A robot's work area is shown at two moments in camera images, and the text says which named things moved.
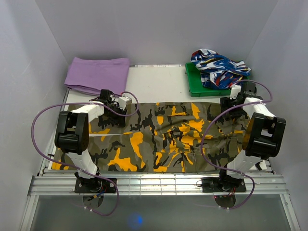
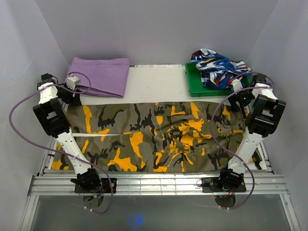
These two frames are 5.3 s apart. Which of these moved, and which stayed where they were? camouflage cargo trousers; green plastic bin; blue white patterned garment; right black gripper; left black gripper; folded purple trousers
Moved: right black gripper; left black gripper
Stayed: folded purple trousers; blue white patterned garment; green plastic bin; camouflage cargo trousers
